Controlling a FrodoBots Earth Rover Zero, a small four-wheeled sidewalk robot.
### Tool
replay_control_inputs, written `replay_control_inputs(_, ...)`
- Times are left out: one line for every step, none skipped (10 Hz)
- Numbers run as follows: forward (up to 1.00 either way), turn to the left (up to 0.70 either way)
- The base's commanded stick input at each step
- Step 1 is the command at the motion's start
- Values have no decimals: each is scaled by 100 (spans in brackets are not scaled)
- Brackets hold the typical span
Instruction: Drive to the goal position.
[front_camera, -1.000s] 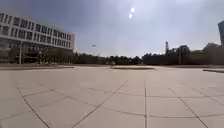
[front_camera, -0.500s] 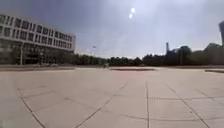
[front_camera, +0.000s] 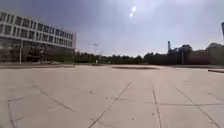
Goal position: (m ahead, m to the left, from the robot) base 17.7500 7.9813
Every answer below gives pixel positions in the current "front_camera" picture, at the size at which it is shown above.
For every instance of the row of dark trees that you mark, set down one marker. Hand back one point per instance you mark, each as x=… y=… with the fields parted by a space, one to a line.
x=126 y=59

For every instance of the low reddish raised bed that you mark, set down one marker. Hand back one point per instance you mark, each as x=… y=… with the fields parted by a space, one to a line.
x=133 y=67

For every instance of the thin street lamp pole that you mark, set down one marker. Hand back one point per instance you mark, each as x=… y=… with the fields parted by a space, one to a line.
x=95 y=50

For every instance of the pale concrete slab pavement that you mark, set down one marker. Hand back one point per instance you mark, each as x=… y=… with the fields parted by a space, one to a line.
x=133 y=100

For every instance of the cluster of distant buildings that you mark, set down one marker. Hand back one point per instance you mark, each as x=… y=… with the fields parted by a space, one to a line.
x=186 y=53

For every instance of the large white office building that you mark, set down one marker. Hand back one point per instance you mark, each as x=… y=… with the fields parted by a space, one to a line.
x=30 y=33

